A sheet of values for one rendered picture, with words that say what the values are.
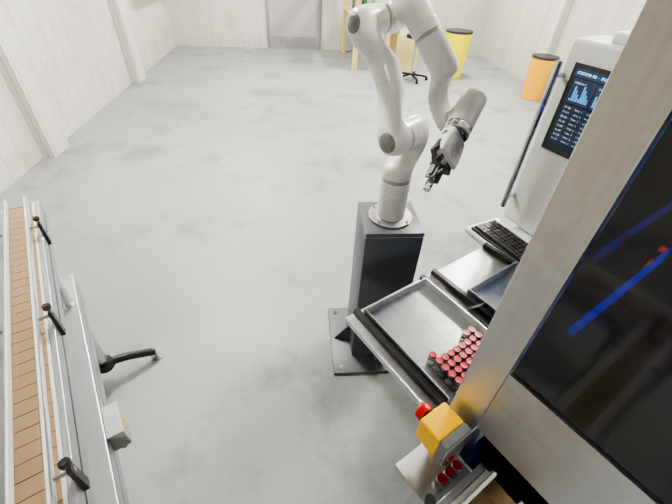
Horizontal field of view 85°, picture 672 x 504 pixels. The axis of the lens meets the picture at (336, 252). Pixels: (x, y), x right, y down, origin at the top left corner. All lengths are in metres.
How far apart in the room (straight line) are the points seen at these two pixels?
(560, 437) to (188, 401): 1.70
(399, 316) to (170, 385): 1.36
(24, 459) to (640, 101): 1.15
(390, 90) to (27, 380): 1.32
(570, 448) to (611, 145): 0.46
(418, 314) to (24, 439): 1.01
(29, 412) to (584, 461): 1.09
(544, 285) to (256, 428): 1.59
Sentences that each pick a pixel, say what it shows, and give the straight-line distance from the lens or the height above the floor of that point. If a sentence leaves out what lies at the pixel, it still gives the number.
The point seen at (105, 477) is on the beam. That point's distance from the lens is 1.41.
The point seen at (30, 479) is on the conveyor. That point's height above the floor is 0.93.
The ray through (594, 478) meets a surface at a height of 1.16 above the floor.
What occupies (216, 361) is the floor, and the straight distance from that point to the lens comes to 2.17.
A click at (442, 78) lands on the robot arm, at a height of 1.45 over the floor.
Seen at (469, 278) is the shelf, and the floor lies 0.88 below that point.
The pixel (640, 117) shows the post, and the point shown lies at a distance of 0.49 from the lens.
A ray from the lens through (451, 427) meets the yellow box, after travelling 0.84.
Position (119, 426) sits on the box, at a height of 0.55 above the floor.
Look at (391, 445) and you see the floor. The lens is 1.93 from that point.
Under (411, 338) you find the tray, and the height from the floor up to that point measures 0.88.
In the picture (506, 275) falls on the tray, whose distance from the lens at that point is 1.44.
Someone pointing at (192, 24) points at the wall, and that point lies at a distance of 9.38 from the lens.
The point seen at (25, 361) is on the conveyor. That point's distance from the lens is 1.22.
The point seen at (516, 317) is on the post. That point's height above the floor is 1.32.
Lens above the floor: 1.75
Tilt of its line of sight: 40 degrees down
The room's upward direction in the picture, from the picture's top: 3 degrees clockwise
